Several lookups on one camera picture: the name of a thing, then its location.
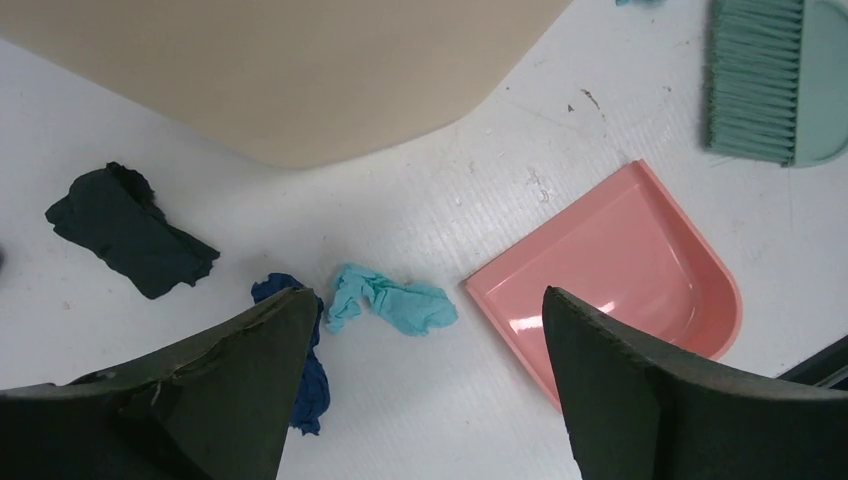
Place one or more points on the light blue paper scrap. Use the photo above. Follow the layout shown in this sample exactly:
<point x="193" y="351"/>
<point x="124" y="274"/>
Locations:
<point x="414" y="309"/>

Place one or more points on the green hand brush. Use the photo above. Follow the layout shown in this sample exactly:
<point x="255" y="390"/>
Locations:
<point x="777" y="89"/>

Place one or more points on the beige plastic waste bin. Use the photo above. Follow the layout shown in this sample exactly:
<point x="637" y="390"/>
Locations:
<point x="296" y="84"/>

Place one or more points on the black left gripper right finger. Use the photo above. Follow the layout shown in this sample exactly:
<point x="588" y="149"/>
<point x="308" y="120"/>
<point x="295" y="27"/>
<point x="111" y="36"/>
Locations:
<point x="637" y="407"/>

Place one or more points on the dark green paper scrap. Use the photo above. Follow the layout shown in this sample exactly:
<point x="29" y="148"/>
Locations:
<point x="112" y="213"/>

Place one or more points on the pink plastic dustpan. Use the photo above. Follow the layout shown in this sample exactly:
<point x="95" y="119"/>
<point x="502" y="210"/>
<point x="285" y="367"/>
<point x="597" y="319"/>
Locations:
<point x="627" y="248"/>

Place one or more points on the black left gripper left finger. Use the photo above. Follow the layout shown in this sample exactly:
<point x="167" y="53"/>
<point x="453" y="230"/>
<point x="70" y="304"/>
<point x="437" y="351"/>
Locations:
<point x="215" y="405"/>

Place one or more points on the dark blue paper scrap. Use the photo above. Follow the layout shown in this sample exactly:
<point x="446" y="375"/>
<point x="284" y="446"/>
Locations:
<point x="313" y="395"/>

